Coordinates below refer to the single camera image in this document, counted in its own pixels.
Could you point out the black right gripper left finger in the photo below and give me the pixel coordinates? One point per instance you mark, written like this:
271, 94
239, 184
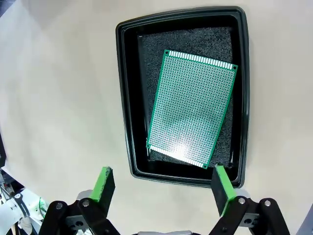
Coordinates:
97, 208

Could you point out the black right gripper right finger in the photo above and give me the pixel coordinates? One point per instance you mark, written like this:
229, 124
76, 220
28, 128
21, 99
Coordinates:
234, 210

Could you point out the black plastic tray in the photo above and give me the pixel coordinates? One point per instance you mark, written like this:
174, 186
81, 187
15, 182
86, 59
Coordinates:
127, 98

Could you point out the black foam pad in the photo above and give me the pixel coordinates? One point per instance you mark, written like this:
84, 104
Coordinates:
185, 39

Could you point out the green perforated PCB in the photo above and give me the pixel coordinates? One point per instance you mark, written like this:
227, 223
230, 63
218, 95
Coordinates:
190, 107

